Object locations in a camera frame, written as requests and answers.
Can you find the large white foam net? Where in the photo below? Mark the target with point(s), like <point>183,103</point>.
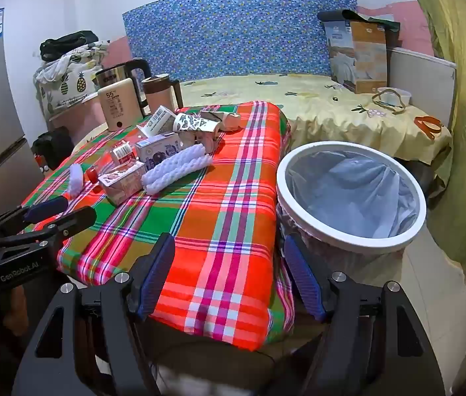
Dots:
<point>175,167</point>

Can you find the white round trash bin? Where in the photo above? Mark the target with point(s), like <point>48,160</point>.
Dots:
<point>381,243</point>

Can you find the pink mug with brown lid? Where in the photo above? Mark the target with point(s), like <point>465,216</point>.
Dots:
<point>156,95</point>

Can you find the crumpled brown paper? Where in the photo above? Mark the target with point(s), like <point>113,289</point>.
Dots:
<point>204,140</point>

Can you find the black backpack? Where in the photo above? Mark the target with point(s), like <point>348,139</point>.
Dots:
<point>53,144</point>

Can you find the cardboard quilt box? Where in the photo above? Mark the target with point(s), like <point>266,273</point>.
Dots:
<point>361,57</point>

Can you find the yellow pineapple print bedsheet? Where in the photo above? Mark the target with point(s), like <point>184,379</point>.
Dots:
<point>299,103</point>

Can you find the blue floral headboard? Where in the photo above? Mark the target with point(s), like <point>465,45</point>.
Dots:
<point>237,29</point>

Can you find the red green plaid tablecloth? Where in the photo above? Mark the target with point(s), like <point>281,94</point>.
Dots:
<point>216,214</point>

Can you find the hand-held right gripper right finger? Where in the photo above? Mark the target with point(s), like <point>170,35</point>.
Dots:
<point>303,280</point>

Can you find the yellow green curtain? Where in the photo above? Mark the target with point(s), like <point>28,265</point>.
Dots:
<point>460,90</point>

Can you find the white barcode carton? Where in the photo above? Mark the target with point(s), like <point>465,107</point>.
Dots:
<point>158,120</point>

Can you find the pink cabinet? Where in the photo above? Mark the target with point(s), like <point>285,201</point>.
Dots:
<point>76,111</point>

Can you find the black bag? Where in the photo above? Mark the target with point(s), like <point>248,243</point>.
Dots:
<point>64,45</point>

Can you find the brown paper cup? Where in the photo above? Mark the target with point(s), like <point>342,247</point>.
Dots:
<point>229,120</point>

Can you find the beige water warmer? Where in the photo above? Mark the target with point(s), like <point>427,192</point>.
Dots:
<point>119,105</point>

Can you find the white bowl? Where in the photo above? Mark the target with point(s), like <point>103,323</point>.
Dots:
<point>394,97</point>

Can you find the small white foam net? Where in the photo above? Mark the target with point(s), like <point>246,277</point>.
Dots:
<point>75,179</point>

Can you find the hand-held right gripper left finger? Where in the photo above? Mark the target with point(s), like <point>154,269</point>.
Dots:
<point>156,276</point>

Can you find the patterned paper cup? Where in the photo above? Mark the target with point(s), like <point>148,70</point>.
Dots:
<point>191,123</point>

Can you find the red white drink carton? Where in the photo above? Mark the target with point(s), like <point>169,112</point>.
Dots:
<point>123,150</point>

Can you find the pink milk carton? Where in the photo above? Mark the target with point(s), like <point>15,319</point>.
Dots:
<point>121,181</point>

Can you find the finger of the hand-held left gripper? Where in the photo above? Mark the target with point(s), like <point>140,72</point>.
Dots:
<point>47,209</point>
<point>72,219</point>

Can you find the white flat panel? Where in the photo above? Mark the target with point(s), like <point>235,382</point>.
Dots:
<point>418,82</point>

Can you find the purple drink carton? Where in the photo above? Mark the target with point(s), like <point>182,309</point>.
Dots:
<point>158,150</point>

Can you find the pineapple print bag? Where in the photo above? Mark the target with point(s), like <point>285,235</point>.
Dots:
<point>72,82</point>

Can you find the steel electric kettle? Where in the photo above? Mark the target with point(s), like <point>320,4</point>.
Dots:
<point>113,75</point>

